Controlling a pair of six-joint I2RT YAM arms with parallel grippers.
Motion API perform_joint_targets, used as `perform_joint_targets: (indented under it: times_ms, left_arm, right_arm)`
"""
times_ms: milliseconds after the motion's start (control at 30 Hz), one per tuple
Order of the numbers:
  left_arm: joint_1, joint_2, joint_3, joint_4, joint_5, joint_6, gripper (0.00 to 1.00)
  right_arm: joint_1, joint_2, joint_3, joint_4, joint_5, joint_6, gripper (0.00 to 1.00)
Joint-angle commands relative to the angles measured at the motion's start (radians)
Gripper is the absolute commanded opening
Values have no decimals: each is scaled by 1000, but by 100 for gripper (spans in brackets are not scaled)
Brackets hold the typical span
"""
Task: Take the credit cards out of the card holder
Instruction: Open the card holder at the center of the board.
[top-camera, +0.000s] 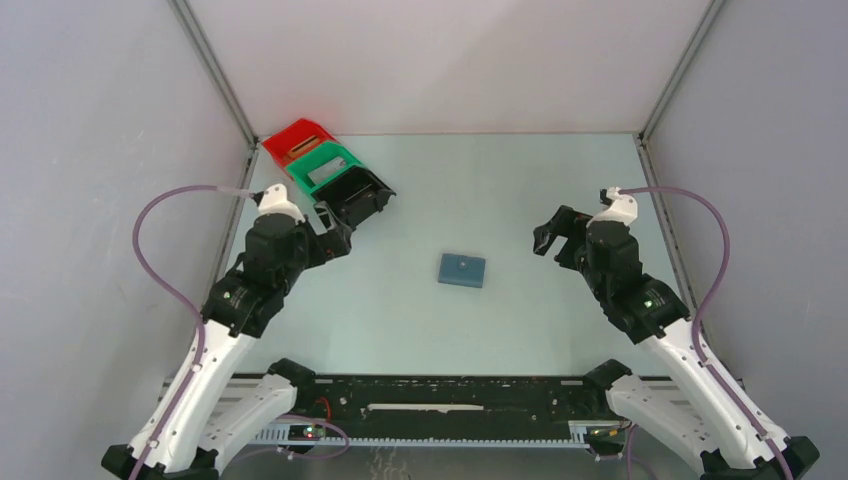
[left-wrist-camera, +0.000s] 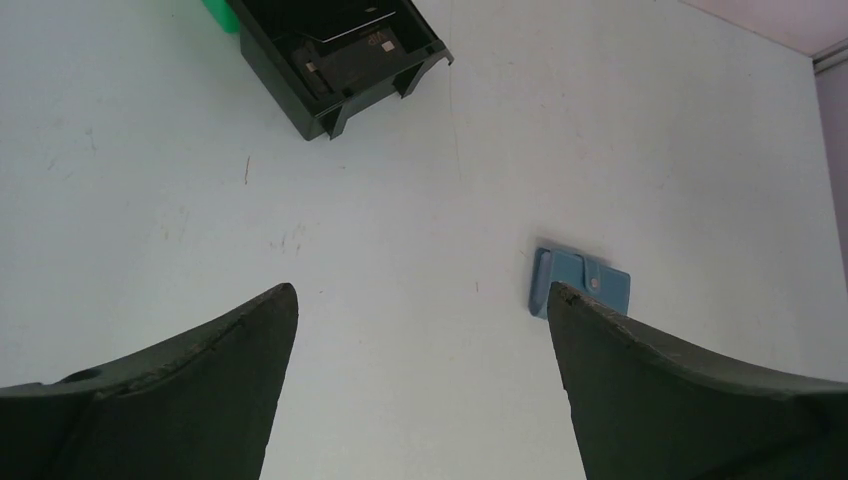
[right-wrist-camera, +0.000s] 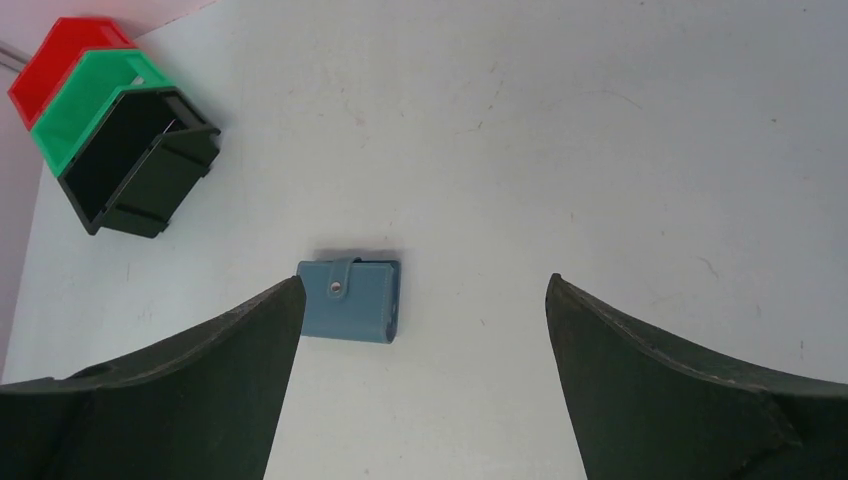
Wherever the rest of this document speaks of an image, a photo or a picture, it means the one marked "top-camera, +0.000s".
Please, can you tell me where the blue card holder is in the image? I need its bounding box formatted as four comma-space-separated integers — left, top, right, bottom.
437, 253, 487, 289

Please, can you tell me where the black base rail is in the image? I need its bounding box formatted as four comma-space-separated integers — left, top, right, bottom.
199, 362, 718, 456

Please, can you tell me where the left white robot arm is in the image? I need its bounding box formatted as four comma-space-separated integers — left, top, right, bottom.
101, 202, 353, 479

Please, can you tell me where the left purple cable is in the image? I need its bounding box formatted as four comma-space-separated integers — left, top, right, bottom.
125, 184, 266, 480

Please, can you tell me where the green plastic bin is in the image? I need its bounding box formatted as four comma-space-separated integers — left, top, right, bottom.
284, 141, 364, 201

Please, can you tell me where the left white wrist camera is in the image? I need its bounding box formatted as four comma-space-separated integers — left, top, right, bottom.
253, 183, 306, 223

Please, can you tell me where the red plastic bin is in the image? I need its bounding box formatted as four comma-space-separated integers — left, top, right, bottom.
262, 118, 336, 169

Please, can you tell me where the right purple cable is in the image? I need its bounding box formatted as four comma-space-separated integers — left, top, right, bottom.
619, 186, 796, 480

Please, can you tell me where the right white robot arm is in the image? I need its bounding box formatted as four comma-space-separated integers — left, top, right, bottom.
533, 206, 820, 479

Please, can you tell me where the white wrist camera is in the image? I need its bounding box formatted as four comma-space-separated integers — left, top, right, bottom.
253, 183, 306, 223
593, 187, 639, 226

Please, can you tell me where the black plastic bin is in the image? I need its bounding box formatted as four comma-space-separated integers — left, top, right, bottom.
311, 166, 396, 230

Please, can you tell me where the orange card in red bin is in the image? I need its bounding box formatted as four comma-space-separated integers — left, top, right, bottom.
286, 135, 323, 159

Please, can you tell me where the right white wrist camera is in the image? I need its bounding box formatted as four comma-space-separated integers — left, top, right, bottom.
593, 187, 639, 226

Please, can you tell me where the white card in green bin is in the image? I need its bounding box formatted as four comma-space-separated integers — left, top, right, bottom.
308, 157, 347, 186

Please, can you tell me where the purple cable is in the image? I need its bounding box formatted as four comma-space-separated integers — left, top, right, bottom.
619, 186, 796, 480
125, 184, 266, 480

